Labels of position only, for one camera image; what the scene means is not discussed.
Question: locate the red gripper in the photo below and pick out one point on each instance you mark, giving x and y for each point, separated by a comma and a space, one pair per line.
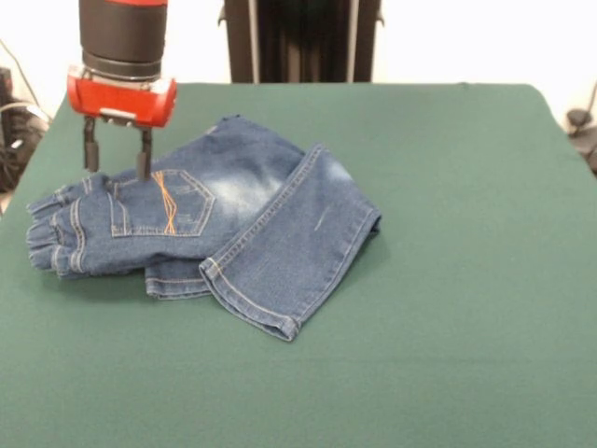
121, 100

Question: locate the blue denim jeans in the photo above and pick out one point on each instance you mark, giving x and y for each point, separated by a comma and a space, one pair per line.
233, 210

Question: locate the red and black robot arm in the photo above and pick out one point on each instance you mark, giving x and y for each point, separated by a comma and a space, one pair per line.
123, 32

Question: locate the black wheeled stand base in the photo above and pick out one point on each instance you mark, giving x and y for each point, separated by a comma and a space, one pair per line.
18, 140
588, 149

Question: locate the dark green table cloth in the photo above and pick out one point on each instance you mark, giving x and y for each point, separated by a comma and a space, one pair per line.
420, 303

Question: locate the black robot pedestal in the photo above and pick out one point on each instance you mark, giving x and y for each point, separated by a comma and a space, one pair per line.
303, 42

